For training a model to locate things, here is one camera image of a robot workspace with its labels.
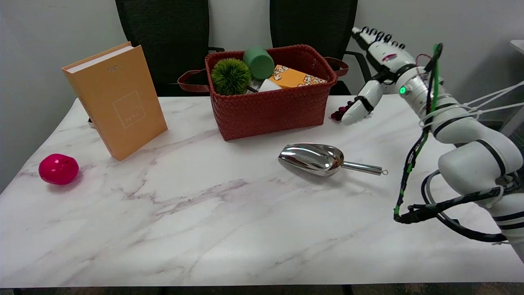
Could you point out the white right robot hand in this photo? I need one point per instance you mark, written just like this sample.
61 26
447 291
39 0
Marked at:
387 55

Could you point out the stainless steel scoop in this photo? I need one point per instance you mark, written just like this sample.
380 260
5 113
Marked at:
311 159

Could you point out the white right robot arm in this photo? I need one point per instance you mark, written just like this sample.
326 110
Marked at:
470 127

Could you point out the purple grape bunch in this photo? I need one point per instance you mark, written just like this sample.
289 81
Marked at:
339 113

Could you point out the black mesh office chair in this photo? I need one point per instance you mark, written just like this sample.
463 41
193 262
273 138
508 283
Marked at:
163 41
311 24

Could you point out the orange popcorn box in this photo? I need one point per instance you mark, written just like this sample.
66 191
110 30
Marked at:
292 78

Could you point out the white zip ties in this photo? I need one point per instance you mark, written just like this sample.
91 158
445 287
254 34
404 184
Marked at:
491 107

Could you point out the white box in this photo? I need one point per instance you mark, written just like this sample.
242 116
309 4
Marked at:
269 86

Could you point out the green cup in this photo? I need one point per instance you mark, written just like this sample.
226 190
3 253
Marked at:
258 62

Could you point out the red woven basket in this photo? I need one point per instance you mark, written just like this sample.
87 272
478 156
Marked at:
270 110

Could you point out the white desk corner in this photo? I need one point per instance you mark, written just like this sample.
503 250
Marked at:
518 45

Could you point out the green spiky plant ball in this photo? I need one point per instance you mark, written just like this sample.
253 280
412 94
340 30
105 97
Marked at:
230 76

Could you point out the orange hardcover book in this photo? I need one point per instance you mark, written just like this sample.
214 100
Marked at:
123 110

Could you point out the magenta plastic ball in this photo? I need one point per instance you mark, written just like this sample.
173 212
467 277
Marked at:
58 169

